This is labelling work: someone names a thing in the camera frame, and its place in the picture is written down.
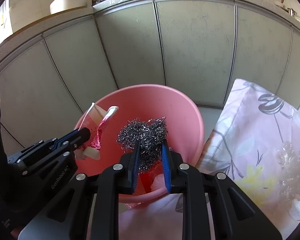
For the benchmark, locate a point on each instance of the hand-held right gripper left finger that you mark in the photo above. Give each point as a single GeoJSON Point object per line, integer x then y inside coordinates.
{"type": "Point", "coordinates": [135, 170]}

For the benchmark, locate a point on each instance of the white bowl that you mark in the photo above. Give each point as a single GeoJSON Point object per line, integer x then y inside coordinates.
{"type": "Point", "coordinates": [279, 3]}

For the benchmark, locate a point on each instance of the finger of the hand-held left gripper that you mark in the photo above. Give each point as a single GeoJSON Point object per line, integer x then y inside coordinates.
{"type": "Point", "coordinates": [82, 133]}
{"type": "Point", "coordinates": [70, 150]}

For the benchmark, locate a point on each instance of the pink plastic bucket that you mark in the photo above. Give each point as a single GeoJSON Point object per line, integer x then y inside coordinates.
{"type": "Point", "coordinates": [165, 105]}

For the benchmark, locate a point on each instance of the floral white table cloth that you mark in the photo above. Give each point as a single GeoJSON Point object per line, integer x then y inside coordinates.
{"type": "Point", "coordinates": [252, 130]}

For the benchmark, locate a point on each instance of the pink white wrapper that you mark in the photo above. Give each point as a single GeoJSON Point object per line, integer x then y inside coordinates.
{"type": "Point", "coordinates": [98, 130]}

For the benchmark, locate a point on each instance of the grey kitchen cabinet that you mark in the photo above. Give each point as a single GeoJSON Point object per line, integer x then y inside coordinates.
{"type": "Point", "coordinates": [190, 55]}

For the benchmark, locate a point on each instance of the steel wool scrubber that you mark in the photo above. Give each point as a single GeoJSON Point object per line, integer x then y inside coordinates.
{"type": "Point", "coordinates": [145, 135]}

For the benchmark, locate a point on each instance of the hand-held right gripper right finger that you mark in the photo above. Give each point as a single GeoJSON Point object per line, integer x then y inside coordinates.
{"type": "Point", "coordinates": [166, 165]}

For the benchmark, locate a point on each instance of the clear bubble wrap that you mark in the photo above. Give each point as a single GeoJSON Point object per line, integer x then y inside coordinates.
{"type": "Point", "coordinates": [290, 155]}

